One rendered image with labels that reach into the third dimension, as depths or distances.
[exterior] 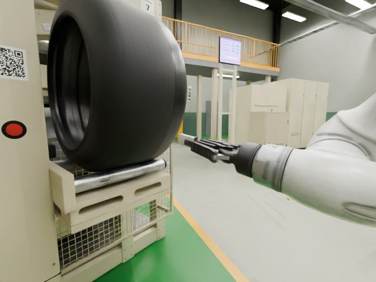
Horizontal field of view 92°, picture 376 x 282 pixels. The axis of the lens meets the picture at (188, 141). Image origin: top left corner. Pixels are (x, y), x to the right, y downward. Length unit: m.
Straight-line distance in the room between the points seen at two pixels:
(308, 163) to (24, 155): 0.64
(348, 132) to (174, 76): 0.44
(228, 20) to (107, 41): 12.83
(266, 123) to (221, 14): 9.25
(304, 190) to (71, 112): 0.94
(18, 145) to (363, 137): 0.76
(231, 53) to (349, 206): 4.51
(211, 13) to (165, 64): 12.17
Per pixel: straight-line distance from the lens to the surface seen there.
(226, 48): 4.70
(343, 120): 0.47
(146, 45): 0.56
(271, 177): 0.37
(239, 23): 13.76
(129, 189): 0.65
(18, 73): 0.63
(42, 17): 1.12
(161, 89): 0.54
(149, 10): 1.26
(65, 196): 0.56
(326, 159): 0.36
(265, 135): 4.96
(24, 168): 0.64
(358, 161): 0.38
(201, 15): 12.34
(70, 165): 0.87
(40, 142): 0.63
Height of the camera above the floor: 1.09
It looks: 7 degrees down
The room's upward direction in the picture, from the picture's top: straight up
